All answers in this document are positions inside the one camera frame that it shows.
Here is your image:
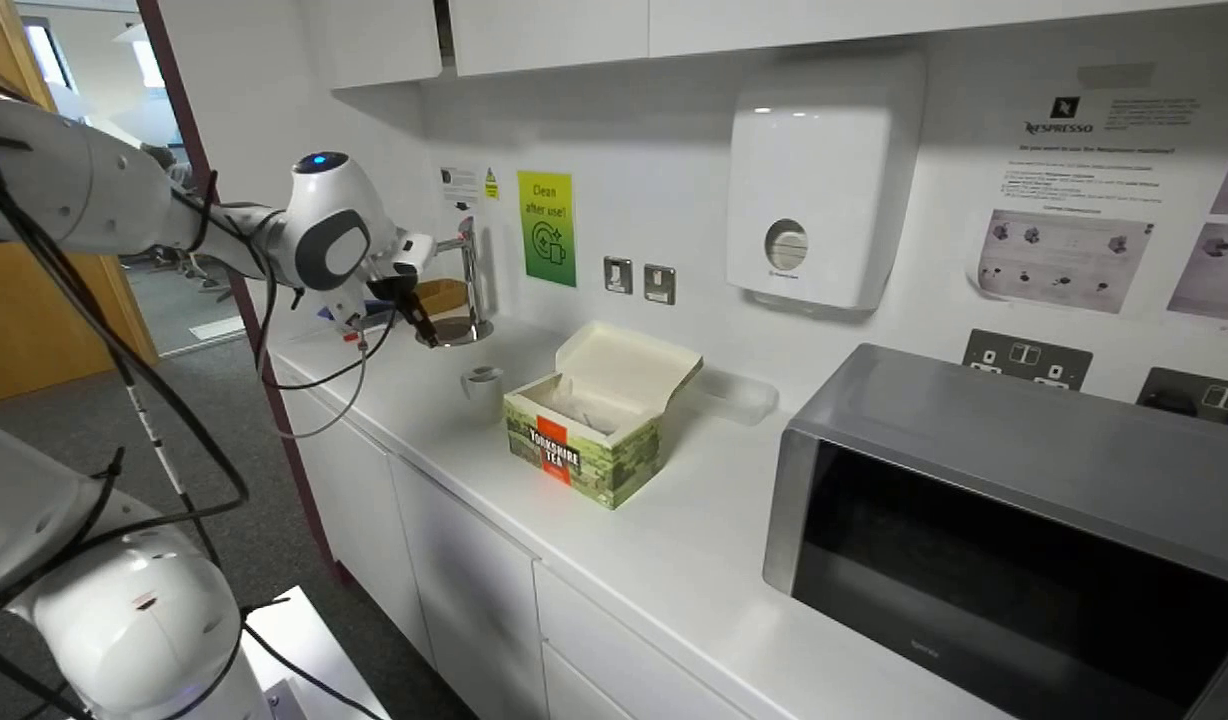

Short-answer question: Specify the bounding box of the white mug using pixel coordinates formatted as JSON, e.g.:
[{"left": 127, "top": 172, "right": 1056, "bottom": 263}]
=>
[{"left": 460, "top": 365, "right": 506, "bottom": 422}]

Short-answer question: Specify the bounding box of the heap of tea bags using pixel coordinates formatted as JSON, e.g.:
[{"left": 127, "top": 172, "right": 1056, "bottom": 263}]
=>
[{"left": 542, "top": 375, "right": 627, "bottom": 437}]

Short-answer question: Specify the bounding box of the green tea box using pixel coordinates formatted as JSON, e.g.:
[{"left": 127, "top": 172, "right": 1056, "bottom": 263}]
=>
[{"left": 502, "top": 320, "right": 704, "bottom": 511}]

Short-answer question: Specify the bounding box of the chrome tap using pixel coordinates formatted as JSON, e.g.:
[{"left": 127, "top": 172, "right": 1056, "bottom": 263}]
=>
[{"left": 415, "top": 214, "right": 496, "bottom": 348}]

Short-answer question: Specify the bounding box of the white base cabinet door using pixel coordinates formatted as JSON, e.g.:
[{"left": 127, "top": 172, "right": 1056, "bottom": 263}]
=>
[
  {"left": 274, "top": 375, "right": 437, "bottom": 666},
  {"left": 388, "top": 455, "right": 551, "bottom": 720}
]

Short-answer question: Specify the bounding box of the wooden door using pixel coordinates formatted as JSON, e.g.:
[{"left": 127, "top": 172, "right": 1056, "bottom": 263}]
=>
[{"left": 0, "top": 0, "right": 161, "bottom": 409}]

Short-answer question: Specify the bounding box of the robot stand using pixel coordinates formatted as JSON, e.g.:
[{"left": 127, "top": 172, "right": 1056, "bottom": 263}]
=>
[{"left": 242, "top": 585, "right": 395, "bottom": 720}]

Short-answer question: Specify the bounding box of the clear plastic container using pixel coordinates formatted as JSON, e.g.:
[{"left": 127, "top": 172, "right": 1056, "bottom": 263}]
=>
[{"left": 686, "top": 367, "right": 780, "bottom": 427}]

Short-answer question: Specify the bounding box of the white drawer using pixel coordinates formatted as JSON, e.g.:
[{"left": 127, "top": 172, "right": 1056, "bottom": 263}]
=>
[
  {"left": 540, "top": 642, "right": 640, "bottom": 720},
  {"left": 532, "top": 560, "right": 765, "bottom": 720}
]

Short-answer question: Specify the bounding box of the white paper towel dispenser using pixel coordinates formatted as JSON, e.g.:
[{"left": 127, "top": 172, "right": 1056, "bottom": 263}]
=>
[{"left": 725, "top": 55, "right": 927, "bottom": 312}]

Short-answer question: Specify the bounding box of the microwave door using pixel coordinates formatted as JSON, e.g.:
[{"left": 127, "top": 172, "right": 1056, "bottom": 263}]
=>
[{"left": 763, "top": 428, "right": 1228, "bottom": 720}]

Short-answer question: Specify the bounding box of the silver microwave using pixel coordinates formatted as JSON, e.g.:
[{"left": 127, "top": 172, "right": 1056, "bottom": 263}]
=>
[{"left": 762, "top": 343, "right": 1228, "bottom": 720}]

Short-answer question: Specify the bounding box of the white instruction poster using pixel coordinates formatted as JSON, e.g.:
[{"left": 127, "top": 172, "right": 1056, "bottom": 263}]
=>
[{"left": 964, "top": 58, "right": 1228, "bottom": 337}]

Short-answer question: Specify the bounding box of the green wall sign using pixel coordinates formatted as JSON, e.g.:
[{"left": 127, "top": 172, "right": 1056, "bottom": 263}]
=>
[{"left": 517, "top": 170, "right": 578, "bottom": 289}]

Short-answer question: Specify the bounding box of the white wall cabinet door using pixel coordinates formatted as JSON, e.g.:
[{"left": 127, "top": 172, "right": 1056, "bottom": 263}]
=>
[
  {"left": 448, "top": 0, "right": 651, "bottom": 78},
  {"left": 648, "top": 0, "right": 1228, "bottom": 59},
  {"left": 296, "top": 0, "right": 444, "bottom": 91}
]

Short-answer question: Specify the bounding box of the white wall cabinet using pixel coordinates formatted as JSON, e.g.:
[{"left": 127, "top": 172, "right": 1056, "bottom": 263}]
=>
[{"left": 296, "top": 0, "right": 1228, "bottom": 93}]

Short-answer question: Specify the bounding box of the dark wall socket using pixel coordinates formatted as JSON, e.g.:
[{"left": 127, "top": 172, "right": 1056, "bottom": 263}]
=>
[
  {"left": 961, "top": 328, "right": 1094, "bottom": 392},
  {"left": 1135, "top": 366, "right": 1228, "bottom": 432}
]

